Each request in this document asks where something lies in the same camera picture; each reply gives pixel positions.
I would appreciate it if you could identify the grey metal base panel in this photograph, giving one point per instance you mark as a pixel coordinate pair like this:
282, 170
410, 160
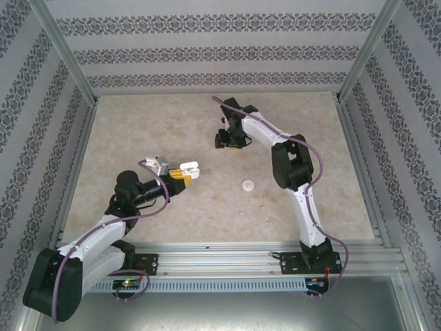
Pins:
224, 313

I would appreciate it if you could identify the aluminium side rail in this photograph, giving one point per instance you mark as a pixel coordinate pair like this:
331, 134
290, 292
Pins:
79, 155
357, 155

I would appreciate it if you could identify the aluminium mounting rail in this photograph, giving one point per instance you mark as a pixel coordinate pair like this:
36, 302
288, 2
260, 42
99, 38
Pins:
220, 258

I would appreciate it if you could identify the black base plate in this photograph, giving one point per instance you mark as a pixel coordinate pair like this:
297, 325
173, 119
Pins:
293, 263
150, 263

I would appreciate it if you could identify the white round disc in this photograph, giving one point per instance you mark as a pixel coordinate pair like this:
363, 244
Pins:
248, 185

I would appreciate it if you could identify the circuit board with green light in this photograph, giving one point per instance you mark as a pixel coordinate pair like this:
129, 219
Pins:
125, 283

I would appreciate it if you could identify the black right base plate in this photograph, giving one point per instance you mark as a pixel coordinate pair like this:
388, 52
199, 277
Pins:
293, 263

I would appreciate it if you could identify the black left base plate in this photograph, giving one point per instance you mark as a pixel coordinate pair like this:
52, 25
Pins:
150, 263

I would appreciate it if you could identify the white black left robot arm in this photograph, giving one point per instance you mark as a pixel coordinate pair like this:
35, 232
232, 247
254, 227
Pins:
89, 238

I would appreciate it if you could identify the aluminium frame post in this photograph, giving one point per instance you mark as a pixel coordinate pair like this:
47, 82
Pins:
65, 51
370, 51

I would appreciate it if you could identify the small circuit board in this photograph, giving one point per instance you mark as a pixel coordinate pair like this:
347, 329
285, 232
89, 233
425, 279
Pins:
317, 282

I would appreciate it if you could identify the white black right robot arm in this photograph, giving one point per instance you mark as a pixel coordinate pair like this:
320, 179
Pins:
306, 213

